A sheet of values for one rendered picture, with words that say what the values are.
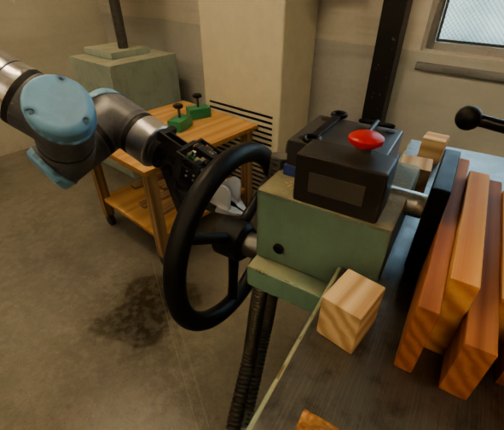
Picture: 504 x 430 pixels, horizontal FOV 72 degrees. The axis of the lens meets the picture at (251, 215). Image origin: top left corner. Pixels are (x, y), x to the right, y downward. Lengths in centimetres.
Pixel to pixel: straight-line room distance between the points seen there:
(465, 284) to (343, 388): 11
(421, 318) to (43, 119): 49
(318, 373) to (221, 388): 102
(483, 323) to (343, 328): 9
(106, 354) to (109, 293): 30
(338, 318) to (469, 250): 11
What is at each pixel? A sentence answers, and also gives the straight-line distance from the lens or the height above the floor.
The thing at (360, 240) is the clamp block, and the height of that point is 94.
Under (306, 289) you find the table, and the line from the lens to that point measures 37.
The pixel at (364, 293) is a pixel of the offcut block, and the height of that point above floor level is 94.
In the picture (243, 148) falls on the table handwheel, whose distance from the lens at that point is 45.
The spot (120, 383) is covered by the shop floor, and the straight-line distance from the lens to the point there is 137.
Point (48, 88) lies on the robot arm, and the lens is 57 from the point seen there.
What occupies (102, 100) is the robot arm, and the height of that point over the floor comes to 94.
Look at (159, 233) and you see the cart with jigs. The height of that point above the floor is 22.
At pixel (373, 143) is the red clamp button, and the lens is 31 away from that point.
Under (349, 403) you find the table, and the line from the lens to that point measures 27.
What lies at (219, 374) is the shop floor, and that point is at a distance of 132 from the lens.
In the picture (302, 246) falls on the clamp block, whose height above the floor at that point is 91.
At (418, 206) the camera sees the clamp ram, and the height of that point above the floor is 95.
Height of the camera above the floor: 114
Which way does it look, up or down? 36 degrees down
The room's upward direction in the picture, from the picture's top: straight up
